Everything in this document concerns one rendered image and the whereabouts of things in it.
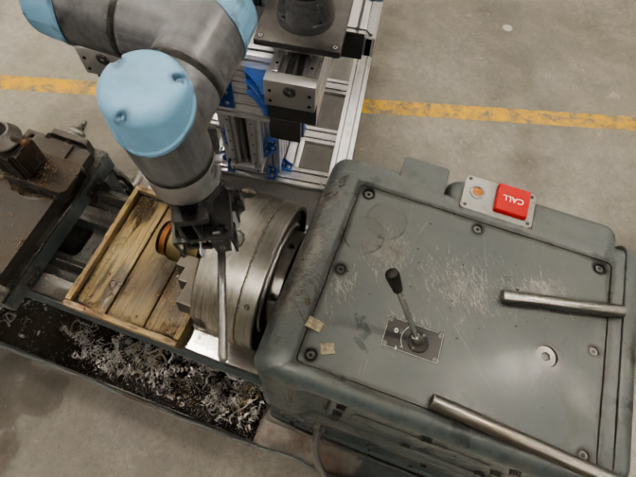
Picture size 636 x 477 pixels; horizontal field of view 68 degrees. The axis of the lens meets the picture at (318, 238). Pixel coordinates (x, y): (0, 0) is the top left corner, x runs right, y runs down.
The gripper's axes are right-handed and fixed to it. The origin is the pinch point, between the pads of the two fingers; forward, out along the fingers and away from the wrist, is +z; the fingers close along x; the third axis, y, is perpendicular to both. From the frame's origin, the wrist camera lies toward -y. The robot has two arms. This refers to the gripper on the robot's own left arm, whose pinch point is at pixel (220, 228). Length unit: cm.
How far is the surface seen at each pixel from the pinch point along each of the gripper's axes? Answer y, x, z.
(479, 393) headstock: 27.8, 36.0, 10.3
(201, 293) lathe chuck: 4.7, -7.1, 17.4
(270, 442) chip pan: 33, -3, 80
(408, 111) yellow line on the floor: -123, 82, 153
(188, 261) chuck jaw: -4.8, -11.1, 26.1
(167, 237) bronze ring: -10.5, -15.1, 25.7
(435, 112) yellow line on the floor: -121, 97, 153
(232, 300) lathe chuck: 6.8, -1.5, 16.8
